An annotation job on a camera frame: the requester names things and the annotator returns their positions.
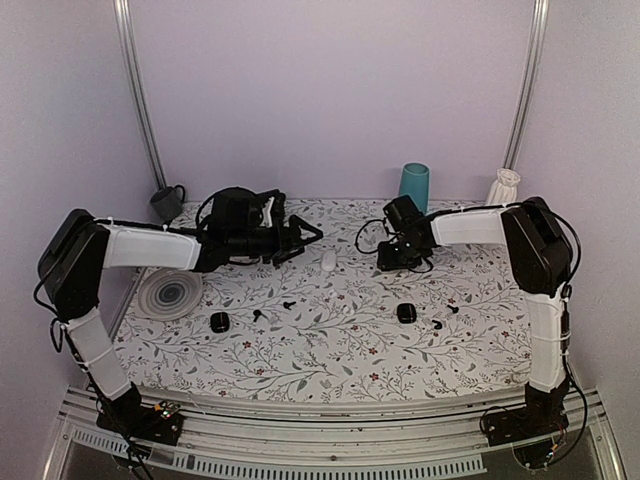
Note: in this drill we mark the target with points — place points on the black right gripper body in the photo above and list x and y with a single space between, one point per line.
402 257

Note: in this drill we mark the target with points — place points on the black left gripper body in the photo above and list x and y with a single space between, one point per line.
267 246

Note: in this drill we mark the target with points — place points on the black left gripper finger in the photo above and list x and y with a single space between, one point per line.
284 255
302 230

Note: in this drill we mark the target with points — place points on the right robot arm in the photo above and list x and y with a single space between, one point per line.
535 270

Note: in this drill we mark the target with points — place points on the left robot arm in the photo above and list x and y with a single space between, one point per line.
70 272

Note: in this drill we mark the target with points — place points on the white oval earbud case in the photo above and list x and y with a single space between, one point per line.
328 261

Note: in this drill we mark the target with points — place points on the black earbud case right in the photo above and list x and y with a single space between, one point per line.
406 313

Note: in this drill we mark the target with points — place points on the black earbud case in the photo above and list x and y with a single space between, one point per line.
219 322
406 313

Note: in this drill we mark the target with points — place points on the black earbud case left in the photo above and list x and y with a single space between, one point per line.
219 322

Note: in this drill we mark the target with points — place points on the teal plastic cup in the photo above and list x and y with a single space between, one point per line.
415 182

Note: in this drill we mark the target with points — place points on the dark green ceramic mug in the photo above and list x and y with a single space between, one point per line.
167 202

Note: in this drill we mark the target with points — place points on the floral patterned table mat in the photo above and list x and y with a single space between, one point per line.
185 355

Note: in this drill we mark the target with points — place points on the white ribbed plate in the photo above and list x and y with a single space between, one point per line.
168 295

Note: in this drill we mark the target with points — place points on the white ribbed vase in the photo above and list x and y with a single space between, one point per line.
503 189

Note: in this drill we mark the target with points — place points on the aluminium front rail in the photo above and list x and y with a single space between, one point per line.
252 439

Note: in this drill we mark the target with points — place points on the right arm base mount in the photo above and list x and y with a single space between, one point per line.
503 426

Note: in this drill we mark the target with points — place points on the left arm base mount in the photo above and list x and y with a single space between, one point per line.
139 422

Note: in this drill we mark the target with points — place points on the aluminium frame post left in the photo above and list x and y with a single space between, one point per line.
125 29

